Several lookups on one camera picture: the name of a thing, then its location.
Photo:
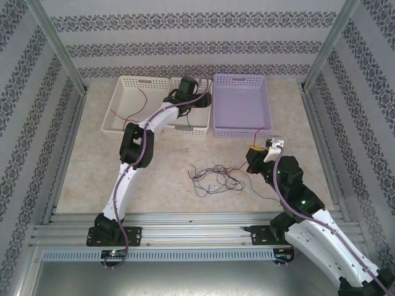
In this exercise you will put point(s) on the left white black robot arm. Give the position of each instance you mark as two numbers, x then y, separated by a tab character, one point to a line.
163	120

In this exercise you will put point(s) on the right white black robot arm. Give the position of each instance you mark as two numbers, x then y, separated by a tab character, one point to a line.
321	253

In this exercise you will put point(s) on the purple plastic basket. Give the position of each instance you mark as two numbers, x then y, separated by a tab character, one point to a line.
239	105

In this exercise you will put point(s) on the wide white plastic basket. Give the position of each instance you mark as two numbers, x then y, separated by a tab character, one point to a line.
123	98

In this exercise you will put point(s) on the right controller circuit board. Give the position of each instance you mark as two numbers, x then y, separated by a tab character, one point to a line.
279	257

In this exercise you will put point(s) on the controller circuit board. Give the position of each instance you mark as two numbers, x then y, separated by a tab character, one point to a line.
112	254
279	257

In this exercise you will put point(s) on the grey sheet metal panel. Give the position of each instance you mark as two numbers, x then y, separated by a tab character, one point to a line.
197	277

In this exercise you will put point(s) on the left controller circuit board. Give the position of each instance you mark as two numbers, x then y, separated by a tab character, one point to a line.
112	254

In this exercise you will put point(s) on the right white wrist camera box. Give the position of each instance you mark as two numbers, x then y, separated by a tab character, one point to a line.
274	143

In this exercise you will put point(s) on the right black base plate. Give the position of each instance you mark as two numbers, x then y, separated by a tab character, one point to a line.
259	237

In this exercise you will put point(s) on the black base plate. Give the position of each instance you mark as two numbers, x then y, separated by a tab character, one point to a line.
134	235
259	237

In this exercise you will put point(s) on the aluminium mounting rail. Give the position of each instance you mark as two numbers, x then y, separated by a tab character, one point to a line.
197	231

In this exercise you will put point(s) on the right aluminium corner post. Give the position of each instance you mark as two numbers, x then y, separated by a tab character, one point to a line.
328	46

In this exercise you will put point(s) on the aluminium corner post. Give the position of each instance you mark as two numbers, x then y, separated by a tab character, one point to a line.
58	46
328	46

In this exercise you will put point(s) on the left aluminium corner post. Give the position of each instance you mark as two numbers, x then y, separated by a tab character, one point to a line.
58	46

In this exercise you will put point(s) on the left aluminium side rail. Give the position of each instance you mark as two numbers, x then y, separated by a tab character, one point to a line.
68	154

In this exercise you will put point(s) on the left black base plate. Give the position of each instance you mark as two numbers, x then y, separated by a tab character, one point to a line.
134	235

